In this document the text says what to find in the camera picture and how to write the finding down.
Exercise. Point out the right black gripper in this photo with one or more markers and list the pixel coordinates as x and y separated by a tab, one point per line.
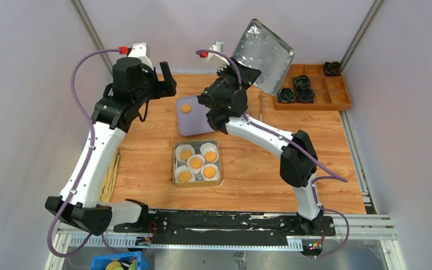
248	75

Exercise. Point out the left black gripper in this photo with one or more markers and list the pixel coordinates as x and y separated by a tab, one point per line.
166	88

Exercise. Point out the silver tin lid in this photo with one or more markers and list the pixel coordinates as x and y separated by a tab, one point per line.
262	49

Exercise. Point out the orange cookie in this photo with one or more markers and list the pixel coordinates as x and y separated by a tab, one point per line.
184	176
209	172
211	156
186	108
185	154
196	163

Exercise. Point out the metal tongs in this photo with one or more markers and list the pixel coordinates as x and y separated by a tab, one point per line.
261	103

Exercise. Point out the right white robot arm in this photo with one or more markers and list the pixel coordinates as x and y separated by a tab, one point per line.
294	150

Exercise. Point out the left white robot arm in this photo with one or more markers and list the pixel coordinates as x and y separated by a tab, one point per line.
78	203

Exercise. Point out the lavender tray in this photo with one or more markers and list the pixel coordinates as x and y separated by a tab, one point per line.
195	122

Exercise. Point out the white paper cupcake liner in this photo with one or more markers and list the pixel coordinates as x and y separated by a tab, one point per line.
179	148
182	168
193	156
217	177
205	147

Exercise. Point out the gold cookie tin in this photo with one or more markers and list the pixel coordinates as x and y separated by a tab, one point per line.
199	180

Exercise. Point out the wooden compartment organizer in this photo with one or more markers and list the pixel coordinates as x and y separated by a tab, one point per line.
331	93

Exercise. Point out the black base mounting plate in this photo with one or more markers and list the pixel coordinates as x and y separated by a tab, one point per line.
227	228

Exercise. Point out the blue plastic bin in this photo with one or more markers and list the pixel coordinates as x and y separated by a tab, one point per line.
129	260

